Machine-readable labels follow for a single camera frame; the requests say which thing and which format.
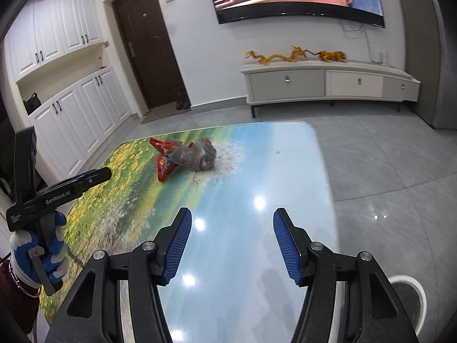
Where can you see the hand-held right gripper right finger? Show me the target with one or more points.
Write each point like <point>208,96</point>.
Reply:
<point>289,246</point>

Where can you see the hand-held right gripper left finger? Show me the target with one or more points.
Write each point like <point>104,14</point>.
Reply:
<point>176,246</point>

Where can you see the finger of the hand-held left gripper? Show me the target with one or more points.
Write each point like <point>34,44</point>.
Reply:
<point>94,178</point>

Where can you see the white bin with black liner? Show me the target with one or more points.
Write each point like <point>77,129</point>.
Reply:
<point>410,303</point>

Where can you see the person's left forearm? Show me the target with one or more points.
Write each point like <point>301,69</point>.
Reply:
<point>14,296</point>

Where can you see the person's left hand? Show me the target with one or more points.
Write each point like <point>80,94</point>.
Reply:
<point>53,250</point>

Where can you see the white base cabinet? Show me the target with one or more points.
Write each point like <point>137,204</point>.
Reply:
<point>82,118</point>

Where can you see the black handbag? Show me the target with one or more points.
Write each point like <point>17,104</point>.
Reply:
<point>32,103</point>

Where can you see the red patterned snack wrapper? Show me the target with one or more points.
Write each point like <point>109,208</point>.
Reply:
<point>165,164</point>

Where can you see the clear bag with dark contents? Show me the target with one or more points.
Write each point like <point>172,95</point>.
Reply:
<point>194,155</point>

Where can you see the pair of dark shoes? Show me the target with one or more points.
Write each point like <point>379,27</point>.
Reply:
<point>183,102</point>

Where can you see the dark brown door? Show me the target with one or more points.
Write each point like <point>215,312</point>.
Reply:
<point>150,46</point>

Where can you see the white television cabinet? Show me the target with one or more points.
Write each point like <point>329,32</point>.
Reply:
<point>321,84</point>

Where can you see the long yellow dragon figurine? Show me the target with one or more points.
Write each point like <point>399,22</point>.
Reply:
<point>275,57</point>

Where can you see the short yellow dragon figurine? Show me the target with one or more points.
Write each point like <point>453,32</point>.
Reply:
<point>332,56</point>

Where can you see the white power strip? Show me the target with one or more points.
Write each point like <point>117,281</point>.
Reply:
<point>383,57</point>

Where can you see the grey refrigerator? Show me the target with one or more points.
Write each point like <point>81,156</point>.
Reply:
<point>442,68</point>

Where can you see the white wall cabinet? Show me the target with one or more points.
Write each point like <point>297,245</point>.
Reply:
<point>53,32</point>

